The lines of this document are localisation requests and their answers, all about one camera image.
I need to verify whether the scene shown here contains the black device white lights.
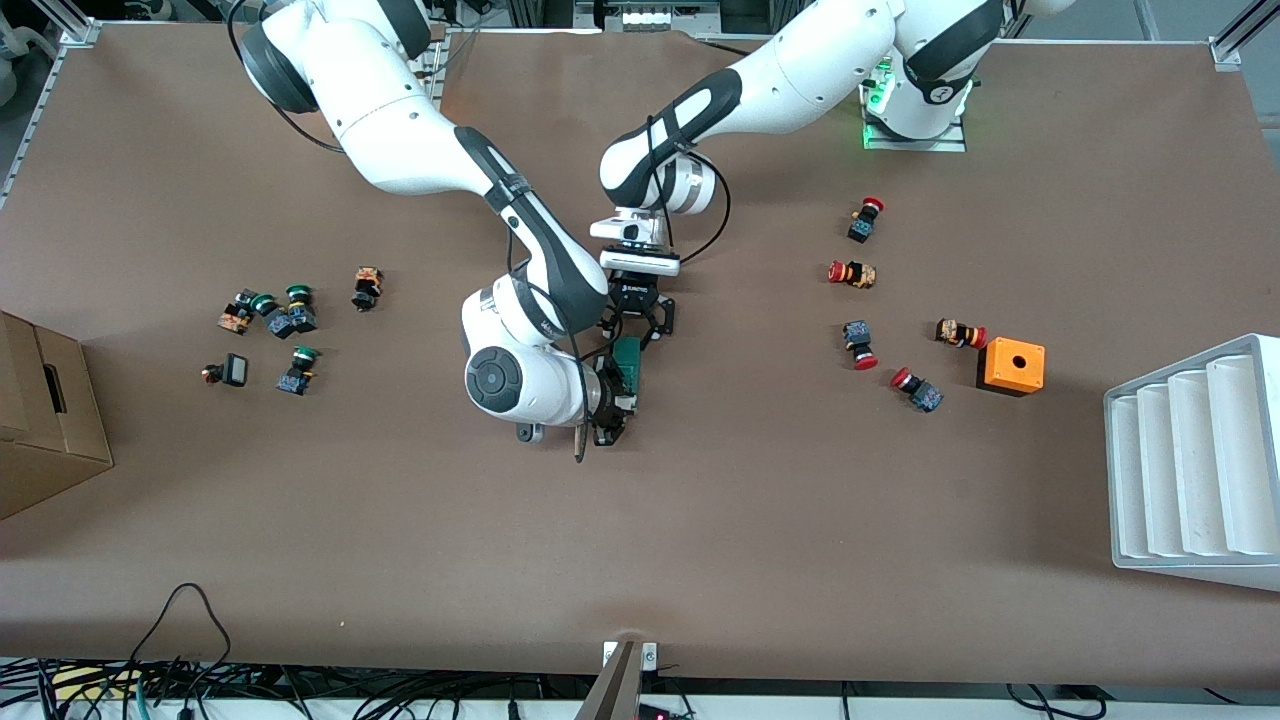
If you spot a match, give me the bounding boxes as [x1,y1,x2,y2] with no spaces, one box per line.
[575,0,723,31]

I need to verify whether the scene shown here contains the green button blue contact block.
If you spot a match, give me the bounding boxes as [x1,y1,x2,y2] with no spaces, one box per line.
[250,293,296,340]
[277,346,321,396]

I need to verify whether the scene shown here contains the white slotted rack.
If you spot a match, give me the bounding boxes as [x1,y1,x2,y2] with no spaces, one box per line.
[1103,333,1280,593]

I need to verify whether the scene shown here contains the brown cardboard box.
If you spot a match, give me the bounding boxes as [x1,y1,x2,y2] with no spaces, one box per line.
[0,310,114,521]

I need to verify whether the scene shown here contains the yellow label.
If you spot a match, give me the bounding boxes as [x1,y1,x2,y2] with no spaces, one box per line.
[50,668,141,701]

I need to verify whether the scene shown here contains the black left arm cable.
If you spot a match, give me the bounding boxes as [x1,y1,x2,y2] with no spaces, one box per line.
[645,115,733,266]

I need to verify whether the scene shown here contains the aluminium camera post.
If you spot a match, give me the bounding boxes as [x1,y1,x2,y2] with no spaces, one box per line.
[575,640,661,720]

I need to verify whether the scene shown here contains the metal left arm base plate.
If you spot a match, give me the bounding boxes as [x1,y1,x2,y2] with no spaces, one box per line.
[862,60,968,153]

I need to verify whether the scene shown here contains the orange button enclosure box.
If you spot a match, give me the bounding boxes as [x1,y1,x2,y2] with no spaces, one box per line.
[976,337,1047,397]

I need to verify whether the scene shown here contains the black looped cable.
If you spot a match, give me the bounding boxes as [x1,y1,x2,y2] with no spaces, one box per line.
[128,583,233,691]

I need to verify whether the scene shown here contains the aluminium frame profile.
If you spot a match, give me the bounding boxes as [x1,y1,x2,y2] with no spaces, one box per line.
[0,20,101,209]
[1208,0,1280,71]

